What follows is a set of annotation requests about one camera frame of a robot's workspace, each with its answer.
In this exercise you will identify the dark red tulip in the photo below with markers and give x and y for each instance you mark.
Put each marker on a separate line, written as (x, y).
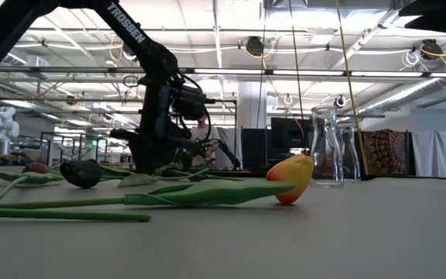
(35, 167)

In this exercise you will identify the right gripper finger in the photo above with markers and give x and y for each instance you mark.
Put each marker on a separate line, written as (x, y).
(436, 25)
(440, 9)

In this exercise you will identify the clear glass vase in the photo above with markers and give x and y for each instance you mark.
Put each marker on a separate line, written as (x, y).
(325, 155)
(352, 155)

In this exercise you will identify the black metal rig frame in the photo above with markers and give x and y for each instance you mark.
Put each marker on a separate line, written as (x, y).
(223, 101)

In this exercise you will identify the black divider panel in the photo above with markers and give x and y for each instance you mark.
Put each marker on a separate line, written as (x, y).
(254, 151)

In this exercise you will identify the patterned tapestry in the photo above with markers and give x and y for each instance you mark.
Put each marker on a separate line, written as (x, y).
(383, 151)

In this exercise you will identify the person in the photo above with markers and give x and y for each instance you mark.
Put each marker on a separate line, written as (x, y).
(201, 135)

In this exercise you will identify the black aluminium table frame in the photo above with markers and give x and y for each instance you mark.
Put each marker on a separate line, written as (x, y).
(254, 173)

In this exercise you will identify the small black robot arm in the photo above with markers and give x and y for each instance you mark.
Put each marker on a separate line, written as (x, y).
(230, 155)

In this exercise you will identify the white curtain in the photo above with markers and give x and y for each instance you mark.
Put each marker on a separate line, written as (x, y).
(436, 153)

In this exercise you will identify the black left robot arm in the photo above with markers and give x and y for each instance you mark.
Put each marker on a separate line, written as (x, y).
(130, 33)

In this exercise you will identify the black monitor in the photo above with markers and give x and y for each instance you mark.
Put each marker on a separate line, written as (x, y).
(285, 131)

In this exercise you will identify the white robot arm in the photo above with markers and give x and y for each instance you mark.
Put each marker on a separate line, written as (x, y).
(4, 124)

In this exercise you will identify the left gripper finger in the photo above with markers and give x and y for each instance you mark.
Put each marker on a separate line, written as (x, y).
(149, 159)
(172, 160)

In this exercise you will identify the silver ventilation duct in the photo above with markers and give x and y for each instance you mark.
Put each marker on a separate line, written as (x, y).
(420, 93)

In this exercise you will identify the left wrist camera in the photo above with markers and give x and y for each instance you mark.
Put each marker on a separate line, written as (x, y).
(188, 102)

